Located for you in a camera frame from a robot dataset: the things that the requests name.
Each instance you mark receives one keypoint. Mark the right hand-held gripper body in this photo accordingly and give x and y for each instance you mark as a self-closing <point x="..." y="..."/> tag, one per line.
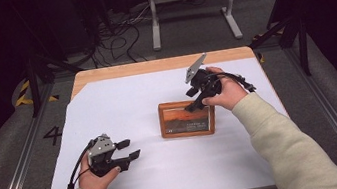
<point x="205" y="84"/>

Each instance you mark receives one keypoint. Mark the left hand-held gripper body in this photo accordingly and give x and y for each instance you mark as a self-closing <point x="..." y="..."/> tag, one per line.
<point x="98" y="148"/>

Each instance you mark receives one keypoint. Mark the wooden picture frame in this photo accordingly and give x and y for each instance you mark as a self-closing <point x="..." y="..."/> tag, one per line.
<point x="184" y="122"/>

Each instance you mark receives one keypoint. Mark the person's right hand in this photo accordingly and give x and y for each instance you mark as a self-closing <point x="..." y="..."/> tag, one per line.
<point x="230" y="93"/>

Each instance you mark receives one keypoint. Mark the person's left hand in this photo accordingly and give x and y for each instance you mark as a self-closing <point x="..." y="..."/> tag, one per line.
<point x="97" y="184"/>

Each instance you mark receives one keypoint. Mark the white paper sheet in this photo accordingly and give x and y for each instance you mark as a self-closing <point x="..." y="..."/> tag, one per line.
<point x="131" y="106"/>

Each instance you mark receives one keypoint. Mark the black metal stand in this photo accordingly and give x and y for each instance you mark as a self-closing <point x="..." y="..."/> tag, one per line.
<point x="303" y="50"/>
<point x="33" y="87"/>

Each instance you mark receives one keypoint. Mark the yellow black hazard tape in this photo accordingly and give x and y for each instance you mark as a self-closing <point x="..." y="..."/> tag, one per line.
<point x="23" y="92"/>

